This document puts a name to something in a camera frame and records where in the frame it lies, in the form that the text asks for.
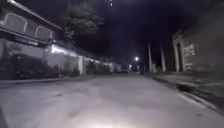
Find concrete kerb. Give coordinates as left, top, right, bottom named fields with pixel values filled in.
left=143, top=73, right=224, bottom=114

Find bushes along wall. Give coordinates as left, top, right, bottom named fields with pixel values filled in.
left=0, top=54, right=81, bottom=80

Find raised pavement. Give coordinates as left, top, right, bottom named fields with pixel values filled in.
left=146, top=71, right=224, bottom=108

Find grey concrete road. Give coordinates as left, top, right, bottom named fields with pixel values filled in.
left=0, top=73, right=224, bottom=128

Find long pale boundary wall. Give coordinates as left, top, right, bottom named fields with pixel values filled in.
left=0, top=38, right=123, bottom=76

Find large dark tree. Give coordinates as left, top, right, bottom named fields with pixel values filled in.
left=63, top=1, right=106, bottom=43

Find building with arched windows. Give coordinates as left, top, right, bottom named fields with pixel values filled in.
left=0, top=0, right=64, bottom=48

